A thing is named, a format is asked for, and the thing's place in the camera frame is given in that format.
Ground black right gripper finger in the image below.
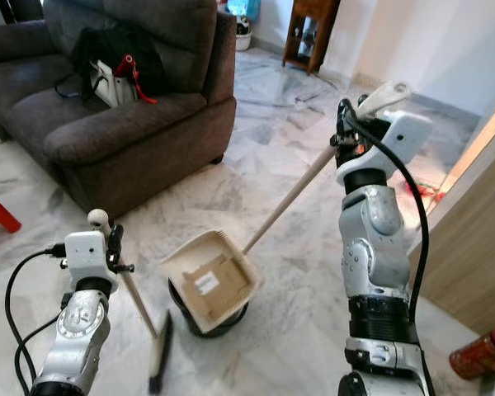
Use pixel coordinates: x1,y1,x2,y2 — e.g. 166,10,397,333
334,97,364,134

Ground beige long-handled dustpan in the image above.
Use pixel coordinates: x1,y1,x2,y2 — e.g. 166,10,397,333
161,81,413,337

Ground beige long-handled broom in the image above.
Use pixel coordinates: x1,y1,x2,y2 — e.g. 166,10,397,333
87,209,174,394

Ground brown cardboard box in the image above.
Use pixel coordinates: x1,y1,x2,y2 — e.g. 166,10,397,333
180,254,252,318

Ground dark wooden cabinet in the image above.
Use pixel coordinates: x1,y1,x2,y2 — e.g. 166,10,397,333
283,0,342,75

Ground dark grey fabric sofa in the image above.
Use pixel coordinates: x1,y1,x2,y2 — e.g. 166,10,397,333
0,0,238,217

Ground red stool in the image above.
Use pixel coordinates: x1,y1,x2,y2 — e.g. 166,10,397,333
0,188,22,234

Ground black plastic bucket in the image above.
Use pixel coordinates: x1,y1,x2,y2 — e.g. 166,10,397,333
167,280,251,339

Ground blue container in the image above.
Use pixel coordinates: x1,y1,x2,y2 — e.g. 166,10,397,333
227,0,261,21

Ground light wooden door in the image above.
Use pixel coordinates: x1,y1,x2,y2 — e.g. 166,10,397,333
417,91,495,335

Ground white plastic case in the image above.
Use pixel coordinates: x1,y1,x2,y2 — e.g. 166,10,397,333
95,58,141,108

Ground black fabric bag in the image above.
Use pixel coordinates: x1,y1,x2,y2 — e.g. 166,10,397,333
70,25,167,104

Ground red tin canister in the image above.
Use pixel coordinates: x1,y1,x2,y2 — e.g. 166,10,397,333
448,320,495,380

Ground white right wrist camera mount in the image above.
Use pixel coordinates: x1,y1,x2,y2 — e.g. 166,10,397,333
337,109,434,186

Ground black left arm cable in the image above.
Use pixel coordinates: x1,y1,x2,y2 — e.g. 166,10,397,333
4,246,68,389

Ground red handled tool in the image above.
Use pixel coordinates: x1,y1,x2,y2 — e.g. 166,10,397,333
115,54,159,106

